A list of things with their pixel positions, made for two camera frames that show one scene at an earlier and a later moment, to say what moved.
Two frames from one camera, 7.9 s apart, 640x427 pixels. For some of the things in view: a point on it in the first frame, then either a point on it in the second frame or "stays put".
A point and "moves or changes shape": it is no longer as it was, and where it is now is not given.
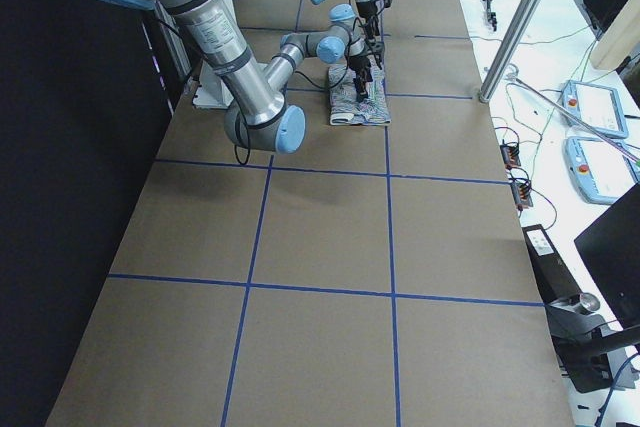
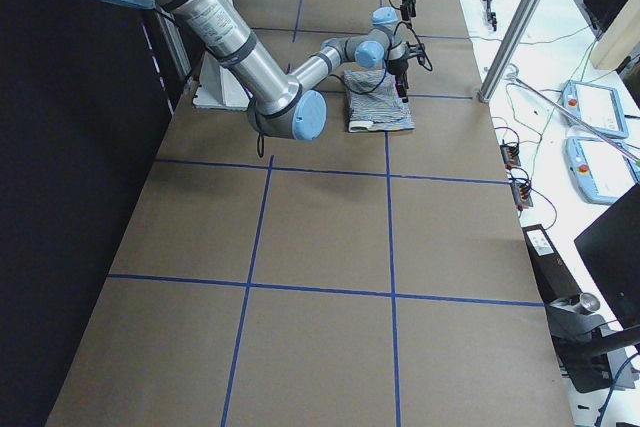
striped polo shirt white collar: (344, 106) moves or changes shape
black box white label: (554, 279) stays put
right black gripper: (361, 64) to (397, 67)
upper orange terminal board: (510, 155) stays put
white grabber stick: (629, 152) stays put
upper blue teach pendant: (597, 106) stays put
